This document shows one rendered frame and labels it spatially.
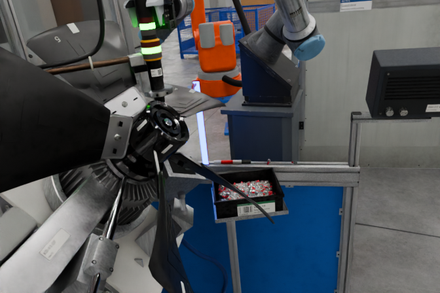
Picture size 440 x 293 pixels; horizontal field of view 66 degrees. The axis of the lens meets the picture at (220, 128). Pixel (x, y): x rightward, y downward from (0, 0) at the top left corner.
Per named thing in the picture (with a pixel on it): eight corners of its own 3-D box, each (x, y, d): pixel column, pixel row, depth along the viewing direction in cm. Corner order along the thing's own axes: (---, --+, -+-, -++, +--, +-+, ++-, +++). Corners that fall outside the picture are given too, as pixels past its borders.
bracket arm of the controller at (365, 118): (351, 123, 111) (352, 114, 110) (350, 120, 114) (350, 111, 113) (431, 122, 107) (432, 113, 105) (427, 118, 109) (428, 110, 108)
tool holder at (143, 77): (139, 101, 76) (131, 58, 72) (133, 94, 82) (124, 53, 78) (177, 93, 79) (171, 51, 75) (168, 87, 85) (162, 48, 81)
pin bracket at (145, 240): (133, 241, 82) (156, 223, 79) (144, 228, 87) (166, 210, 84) (150, 259, 83) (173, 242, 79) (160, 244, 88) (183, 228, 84)
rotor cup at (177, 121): (145, 193, 73) (184, 159, 67) (94, 147, 70) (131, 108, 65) (166, 160, 86) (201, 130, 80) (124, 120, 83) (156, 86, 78)
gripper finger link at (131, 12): (129, 30, 72) (152, 25, 79) (124, 0, 69) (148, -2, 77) (117, 31, 73) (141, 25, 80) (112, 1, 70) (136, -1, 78)
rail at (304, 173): (124, 182, 137) (120, 165, 134) (128, 176, 141) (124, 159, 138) (358, 187, 120) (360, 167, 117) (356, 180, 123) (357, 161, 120)
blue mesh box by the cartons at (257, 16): (221, 57, 735) (217, 10, 696) (242, 46, 837) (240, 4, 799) (259, 58, 698) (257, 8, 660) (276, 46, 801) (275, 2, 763)
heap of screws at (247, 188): (220, 217, 106) (219, 206, 104) (217, 192, 119) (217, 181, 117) (280, 210, 106) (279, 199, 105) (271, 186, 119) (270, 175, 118)
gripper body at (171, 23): (171, 31, 79) (184, 25, 90) (165, -9, 76) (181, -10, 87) (140, 33, 81) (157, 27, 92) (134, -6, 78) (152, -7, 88)
